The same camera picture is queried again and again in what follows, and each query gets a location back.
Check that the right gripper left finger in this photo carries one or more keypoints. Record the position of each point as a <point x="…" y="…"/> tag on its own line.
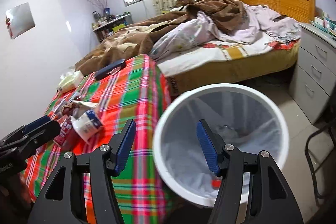
<point x="61" y="200"/>

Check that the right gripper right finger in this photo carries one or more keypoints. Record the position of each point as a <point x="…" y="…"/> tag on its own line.
<point x="270" y="199"/>

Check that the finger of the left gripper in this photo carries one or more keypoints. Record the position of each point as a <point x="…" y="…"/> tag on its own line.
<point x="35" y="124"/>
<point x="38" y="137"/>

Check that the red milk can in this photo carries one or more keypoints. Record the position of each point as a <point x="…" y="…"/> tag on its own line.
<point x="67" y="138"/>

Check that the paper bag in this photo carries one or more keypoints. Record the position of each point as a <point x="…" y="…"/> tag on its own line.
<point x="77" y="108"/>

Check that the white round trash bin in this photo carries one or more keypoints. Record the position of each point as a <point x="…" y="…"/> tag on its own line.
<point x="241" y="118"/>

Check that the left hand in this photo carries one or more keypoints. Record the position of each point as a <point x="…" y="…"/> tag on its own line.
<point x="15" y="200"/>

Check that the tissue pack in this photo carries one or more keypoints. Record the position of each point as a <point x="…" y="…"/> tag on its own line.
<point x="69" y="80"/>

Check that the plaid red green tablecloth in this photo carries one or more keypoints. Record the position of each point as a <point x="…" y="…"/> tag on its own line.
<point x="138" y="92"/>

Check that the cluttered shelf desk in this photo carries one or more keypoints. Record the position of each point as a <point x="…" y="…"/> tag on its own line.
<point x="108" y="25"/>

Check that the brown blanket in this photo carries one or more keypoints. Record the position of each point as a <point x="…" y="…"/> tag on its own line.
<point x="139" y="38"/>

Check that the grey drawer nightstand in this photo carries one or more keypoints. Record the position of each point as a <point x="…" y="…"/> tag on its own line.
<point x="313" y="82"/>

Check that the bed with wooden headboard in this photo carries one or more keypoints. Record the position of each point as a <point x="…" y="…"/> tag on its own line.
<point x="198" y="53"/>

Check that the light floral duvet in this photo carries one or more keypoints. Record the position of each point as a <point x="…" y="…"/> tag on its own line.
<point x="260" y="32"/>

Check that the silver wall panel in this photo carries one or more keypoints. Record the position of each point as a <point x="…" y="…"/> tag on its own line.
<point x="19" y="20"/>

